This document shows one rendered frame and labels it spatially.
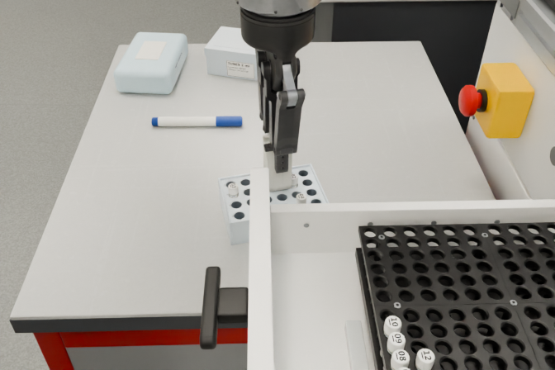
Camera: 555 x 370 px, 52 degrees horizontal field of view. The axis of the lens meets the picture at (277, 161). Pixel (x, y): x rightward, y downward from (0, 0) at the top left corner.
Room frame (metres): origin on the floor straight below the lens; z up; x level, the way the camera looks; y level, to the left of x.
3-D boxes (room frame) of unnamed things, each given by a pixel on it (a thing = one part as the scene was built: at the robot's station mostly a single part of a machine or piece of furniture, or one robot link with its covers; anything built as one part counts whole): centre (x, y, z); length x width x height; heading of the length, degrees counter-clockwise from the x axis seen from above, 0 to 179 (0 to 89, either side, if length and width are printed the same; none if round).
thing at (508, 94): (0.61, -0.28, 0.88); 0.07 x 0.05 x 0.07; 2
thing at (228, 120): (0.72, 0.12, 0.77); 0.14 x 0.02 x 0.02; 91
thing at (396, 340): (0.24, -0.09, 0.89); 0.01 x 0.01 x 0.05
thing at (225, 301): (0.28, 0.04, 0.91); 0.07 x 0.04 x 0.01; 2
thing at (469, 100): (0.61, -0.25, 0.88); 0.04 x 0.03 x 0.04; 2
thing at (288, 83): (0.50, -0.01, 0.98); 0.05 x 0.02 x 0.05; 14
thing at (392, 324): (0.26, -0.09, 0.89); 0.01 x 0.01 x 0.05
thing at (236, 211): (0.53, 0.01, 0.78); 0.12 x 0.08 x 0.04; 104
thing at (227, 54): (0.90, 0.05, 0.79); 0.13 x 0.09 x 0.05; 75
